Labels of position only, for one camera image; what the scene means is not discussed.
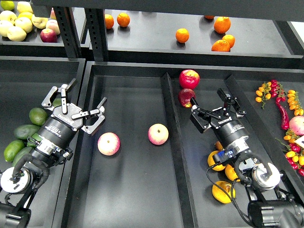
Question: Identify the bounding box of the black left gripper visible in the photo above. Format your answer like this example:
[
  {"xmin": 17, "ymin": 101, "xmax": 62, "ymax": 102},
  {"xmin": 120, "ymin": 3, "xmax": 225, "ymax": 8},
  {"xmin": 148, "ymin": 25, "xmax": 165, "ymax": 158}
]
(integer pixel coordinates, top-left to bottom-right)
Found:
[{"xmin": 37, "ymin": 78, "xmax": 107, "ymax": 149}]

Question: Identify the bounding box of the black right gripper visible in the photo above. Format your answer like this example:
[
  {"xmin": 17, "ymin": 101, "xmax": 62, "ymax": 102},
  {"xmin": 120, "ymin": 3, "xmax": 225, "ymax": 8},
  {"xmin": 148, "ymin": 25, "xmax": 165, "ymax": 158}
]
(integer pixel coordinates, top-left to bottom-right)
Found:
[{"xmin": 190, "ymin": 88, "xmax": 249, "ymax": 148}]

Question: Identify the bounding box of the yellow pear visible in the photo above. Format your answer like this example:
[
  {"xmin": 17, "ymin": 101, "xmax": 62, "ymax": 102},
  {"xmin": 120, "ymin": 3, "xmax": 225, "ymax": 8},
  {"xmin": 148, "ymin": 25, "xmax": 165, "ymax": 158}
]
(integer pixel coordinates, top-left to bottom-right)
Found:
[
  {"xmin": 207, "ymin": 150, "xmax": 226, "ymax": 171},
  {"xmin": 225, "ymin": 164, "xmax": 240, "ymax": 182},
  {"xmin": 212, "ymin": 180, "xmax": 236, "ymax": 204},
  {"xmin": 215, "ymin": 141, "xmax": 224, "ymax": 151}
]

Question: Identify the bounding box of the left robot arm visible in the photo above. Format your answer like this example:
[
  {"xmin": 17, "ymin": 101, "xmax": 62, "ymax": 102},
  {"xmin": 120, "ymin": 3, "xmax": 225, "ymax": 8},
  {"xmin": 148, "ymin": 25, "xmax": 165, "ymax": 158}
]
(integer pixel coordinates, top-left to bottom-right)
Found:
[{"xmin": 0, "ymin": 79, "xmax": 107, "ymax": 228}]

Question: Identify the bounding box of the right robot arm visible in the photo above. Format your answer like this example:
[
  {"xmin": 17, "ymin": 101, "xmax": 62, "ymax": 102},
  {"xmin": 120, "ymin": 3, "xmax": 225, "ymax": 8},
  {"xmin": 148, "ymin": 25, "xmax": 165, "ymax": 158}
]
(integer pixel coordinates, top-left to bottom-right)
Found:
[{"xmin": 190, "ymin": 89, "xmax": 304, "ymax": 228}]

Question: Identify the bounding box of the green avocado top right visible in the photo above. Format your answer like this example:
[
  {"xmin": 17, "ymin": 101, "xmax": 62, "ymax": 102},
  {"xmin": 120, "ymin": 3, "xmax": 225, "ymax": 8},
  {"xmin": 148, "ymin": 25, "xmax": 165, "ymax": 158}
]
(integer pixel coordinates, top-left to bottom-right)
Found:
[{"xmin": 52, "ymin": 98, "xmax": 62, "ymax": 107}]

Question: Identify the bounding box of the green avocado top left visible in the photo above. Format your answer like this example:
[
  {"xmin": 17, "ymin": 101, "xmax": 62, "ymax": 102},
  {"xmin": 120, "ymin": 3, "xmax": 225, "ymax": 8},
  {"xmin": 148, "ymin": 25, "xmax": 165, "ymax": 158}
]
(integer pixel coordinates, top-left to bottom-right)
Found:
[{"xmin": 29, "ymin": 107, "xmax": 48, "ymax": 126}]

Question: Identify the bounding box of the green avocado centre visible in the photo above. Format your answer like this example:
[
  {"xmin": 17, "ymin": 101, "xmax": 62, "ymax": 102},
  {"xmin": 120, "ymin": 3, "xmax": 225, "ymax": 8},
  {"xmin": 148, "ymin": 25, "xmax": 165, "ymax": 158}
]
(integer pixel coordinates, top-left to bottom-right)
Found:
[{"xmin": 27, "ymin": 133, "xmax": 41, "ymax": 148}]

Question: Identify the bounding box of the yellow pear under gripper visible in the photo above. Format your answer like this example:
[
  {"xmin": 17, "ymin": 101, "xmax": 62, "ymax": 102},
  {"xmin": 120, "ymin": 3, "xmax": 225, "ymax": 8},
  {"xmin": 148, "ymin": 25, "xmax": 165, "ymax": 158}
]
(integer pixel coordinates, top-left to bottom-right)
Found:
[{"xmin": 207, "ymin": 150, "xmax": 226, "ymax": 171}]

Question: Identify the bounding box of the dark avocado middle left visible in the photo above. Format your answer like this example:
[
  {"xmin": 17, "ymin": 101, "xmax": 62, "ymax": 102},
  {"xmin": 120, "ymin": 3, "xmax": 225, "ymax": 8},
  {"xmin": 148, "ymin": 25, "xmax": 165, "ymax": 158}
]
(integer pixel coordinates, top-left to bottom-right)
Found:
[{"xmin": 13, "ymin": 124, "xmax": 40, "ymax": 140}]

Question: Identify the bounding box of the dark avocado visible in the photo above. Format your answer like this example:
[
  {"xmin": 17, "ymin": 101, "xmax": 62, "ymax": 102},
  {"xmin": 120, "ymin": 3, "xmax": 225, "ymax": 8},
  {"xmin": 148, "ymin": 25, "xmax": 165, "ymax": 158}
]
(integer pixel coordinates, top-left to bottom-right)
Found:
[
  {"xmin": 12, "ymin": 146, "xmax": 33, "ymax": 167},
  {"xmin": 13, "ymin": 124, "xmax": 40, "ymax": 140}
]

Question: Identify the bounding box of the dark avocado bottom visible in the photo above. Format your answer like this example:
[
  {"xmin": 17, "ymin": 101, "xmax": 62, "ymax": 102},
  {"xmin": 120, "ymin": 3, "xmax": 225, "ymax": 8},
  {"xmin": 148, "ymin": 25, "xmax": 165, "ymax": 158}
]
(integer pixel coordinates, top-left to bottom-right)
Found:
[{"xmin": 12, "ymin": 146, "xmax": 33, "ymax": 167}]

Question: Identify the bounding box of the light green avocado left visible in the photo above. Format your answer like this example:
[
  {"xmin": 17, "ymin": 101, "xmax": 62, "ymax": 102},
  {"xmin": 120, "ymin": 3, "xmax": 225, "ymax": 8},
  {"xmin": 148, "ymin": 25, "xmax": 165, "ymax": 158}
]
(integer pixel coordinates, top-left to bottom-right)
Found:
[{"xmin": 3, "ymin": 140, "xmax": 25, "ymax": 162}]

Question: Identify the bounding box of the dark red apple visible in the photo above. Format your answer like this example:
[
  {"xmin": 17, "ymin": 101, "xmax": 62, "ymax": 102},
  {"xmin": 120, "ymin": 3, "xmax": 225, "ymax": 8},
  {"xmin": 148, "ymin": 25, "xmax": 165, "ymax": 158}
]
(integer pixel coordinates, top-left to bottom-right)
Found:
[{"xmin": 178, "ymin": 88, "xmax": 196, "ymax": 108}]

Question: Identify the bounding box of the bright red apple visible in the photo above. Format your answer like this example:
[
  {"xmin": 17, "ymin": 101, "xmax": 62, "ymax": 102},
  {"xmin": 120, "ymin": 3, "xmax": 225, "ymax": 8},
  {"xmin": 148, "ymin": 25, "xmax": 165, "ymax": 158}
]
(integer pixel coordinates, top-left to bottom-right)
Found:
[{"xmin": 179, "ymin": 69, "xmax": 200, "ymax": 90}]

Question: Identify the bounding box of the pink apple left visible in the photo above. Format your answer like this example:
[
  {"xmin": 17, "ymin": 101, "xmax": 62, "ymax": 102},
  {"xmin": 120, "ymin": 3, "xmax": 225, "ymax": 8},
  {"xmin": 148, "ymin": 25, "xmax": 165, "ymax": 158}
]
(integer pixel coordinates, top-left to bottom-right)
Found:
[{"xmin": 97, "ymin": 132, "xmax": 120, "ymax": 156}]

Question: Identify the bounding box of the pink apple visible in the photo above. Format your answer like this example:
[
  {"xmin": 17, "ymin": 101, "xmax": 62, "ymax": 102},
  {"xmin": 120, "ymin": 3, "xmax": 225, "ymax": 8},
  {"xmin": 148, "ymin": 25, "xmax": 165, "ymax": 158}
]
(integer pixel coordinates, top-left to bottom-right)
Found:
[
  {"xmin": 97, "ymin": 132, "xmax": 120, "ymax": 156},
  {"xmin": 148, "ymin": 123, "xmax": 169, "ymax": 145}
]

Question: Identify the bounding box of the black divided centre tray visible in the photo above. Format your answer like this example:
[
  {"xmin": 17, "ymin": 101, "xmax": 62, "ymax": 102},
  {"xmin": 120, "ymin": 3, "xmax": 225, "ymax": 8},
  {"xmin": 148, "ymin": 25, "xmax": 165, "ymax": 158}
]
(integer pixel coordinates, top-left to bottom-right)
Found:
[{"xmin": 51, "ymin": 60, "xmax": 304, "ymax": 228}]

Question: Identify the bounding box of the orange cherry tomato vine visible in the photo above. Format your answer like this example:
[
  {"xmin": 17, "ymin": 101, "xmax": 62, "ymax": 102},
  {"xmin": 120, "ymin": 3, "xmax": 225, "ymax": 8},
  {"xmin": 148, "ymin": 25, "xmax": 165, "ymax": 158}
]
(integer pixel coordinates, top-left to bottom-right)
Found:
[{"xmin": 255, "ymin": 82, "xmax": 272, "ymax": 109}]

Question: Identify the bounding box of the black left tray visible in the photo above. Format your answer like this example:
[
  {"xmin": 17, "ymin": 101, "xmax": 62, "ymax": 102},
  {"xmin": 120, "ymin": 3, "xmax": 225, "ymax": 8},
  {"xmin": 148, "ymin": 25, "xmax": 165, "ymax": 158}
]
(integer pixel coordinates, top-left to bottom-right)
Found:
[{"xmin": 0, "ymin": 57, "xmax": 85, "ymax": 228}]

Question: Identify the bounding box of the pink apple centre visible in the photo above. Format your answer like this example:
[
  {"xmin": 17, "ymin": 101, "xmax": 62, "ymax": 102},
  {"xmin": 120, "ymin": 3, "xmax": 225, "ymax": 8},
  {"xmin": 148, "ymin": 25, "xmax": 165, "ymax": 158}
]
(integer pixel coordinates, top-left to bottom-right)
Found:
[{"xmin": 148, "ymin": 123, "xmax": 169, "ymax": 145}]

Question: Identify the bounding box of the orange front right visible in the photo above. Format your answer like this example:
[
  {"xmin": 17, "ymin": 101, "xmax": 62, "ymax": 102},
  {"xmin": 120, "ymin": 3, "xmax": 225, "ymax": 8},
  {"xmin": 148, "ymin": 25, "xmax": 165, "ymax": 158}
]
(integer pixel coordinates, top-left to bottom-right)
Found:
[{"xmin": 211, "ymin": 39, "xmax": 230, "ymax": 52}]

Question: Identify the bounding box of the red cherry tomato vine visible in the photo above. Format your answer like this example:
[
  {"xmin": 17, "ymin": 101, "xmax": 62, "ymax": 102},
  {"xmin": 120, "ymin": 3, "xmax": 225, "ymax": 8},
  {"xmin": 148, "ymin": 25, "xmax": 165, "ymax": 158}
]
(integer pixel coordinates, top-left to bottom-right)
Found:
[{"xmin": 270, "ymin": 79, "xmax": 286, "ymax": 103}]

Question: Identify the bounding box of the red chili pepper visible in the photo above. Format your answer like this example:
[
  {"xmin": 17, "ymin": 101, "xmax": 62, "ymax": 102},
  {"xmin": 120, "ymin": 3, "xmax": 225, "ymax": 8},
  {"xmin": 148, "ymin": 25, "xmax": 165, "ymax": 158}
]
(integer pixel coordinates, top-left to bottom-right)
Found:
[{"xmin": 275, "ymin": 97, "xmax": 289, "ymax": 130}]

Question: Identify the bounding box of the orange small right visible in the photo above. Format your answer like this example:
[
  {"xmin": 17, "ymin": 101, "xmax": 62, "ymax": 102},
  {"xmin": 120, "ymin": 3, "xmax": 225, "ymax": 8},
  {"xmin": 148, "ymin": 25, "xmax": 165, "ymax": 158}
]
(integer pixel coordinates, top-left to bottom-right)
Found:
[{"xmin": 222, "ymin": 34, "xmax": 235, "ymax": 48}]

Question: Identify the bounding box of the orange tomato vine right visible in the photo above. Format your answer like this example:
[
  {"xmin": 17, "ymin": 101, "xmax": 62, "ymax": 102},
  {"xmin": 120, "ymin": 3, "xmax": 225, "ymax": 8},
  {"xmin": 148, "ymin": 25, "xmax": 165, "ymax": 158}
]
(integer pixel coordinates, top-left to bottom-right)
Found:
[{"xmin": 287, "ymin": 90, "xmax": 304, "ymax": 116}]

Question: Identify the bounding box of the red apple on shelf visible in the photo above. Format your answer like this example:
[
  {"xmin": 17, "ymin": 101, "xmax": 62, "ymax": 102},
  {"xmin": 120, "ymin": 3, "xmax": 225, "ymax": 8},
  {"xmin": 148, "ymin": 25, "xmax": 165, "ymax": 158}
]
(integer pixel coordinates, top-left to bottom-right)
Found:
[{"xmin": 40, "ymin": 28, "xmax": 57, "ymax": 43}]

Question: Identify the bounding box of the pink apple right edge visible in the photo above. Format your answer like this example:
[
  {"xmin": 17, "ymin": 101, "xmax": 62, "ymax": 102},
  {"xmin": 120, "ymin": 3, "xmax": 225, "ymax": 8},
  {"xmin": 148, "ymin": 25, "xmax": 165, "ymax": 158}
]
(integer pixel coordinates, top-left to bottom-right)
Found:
[{"xmin": 289, "ymin": 116, "xmax": 304, "ymax": 136}]

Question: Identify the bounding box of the large orange right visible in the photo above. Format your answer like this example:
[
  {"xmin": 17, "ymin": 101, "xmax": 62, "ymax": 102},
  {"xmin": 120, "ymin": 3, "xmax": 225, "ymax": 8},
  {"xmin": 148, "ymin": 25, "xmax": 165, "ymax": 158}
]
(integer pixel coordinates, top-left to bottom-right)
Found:
[{"xmin": 213, "ymin": 17, "xmax": 231, "ymax": 34}]

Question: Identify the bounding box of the pink peach on shelf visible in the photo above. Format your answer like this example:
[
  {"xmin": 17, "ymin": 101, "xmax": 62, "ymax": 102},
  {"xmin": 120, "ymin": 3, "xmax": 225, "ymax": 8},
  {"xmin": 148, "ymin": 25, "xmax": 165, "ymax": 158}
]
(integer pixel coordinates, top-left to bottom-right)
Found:
[{"xmin": 46, "ymin": 19, "xmax": 60, "ymax": 36}]

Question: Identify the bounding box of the white price tag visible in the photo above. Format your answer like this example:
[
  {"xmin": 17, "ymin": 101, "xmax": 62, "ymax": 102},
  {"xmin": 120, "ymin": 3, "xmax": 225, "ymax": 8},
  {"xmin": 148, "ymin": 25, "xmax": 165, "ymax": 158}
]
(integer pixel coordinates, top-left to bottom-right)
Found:
[{"xmin": 295, "ymin": 136, "xmax": 304, "ymax": 148}]

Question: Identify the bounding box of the mixed cherry tomato bunch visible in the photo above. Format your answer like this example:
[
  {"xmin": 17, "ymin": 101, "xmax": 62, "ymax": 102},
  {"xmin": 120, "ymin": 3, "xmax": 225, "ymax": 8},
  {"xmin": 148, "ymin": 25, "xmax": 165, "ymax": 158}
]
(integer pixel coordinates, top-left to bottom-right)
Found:
[{"xmin": 276, "ymin": 129, "xmax": 304, "ymax": 177}]

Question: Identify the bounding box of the yellow apple with stem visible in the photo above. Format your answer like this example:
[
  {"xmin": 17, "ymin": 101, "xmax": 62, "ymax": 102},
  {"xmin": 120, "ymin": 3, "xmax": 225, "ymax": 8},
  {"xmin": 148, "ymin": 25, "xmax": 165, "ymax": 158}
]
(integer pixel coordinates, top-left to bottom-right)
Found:
[{"xmin": 31, "ymin": 14, "xmax": 48, "ymax": 29}]

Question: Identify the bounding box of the yellow apple front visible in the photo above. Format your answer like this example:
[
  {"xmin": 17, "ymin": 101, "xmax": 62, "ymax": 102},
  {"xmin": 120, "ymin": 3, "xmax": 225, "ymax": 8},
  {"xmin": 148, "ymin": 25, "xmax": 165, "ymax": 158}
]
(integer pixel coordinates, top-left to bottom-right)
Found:
[{"xmin": 7, "ymin": 26, "xmax": 27, "ymax": 42}]

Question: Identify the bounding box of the yellow apple centre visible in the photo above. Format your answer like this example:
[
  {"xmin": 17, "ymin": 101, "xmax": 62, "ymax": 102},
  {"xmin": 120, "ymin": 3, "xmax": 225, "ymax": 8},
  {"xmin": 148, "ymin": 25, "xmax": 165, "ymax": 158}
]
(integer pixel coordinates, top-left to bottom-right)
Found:
[{"xmin": 15, "ymin": 17, "xmax": 33, "ymax": 33}]

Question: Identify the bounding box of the black shelf upright post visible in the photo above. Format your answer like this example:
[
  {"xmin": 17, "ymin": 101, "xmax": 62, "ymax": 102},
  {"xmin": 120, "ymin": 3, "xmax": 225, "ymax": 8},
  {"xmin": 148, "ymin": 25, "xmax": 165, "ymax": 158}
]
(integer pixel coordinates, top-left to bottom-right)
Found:
[{"xmin": 85, "ymin": 8, "xmax": 109, "ymax": 62}]

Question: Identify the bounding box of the black left shelf post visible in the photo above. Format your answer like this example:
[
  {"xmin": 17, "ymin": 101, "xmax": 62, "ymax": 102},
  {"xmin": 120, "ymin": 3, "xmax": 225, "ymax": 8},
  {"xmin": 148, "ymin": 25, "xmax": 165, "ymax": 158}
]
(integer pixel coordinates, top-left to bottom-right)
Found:
[{"xmin": 53, "ymin": 6, "xmax": 82, "ymax": 58}]

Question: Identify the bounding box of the pink fruit behind post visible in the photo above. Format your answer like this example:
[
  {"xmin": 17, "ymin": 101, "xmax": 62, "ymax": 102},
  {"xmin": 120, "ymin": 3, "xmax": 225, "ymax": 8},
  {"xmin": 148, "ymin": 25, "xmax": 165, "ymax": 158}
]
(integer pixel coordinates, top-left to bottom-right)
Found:
[{"xmin": 50, "ymin": 8, "xmax": 56, "ymax": 20}]

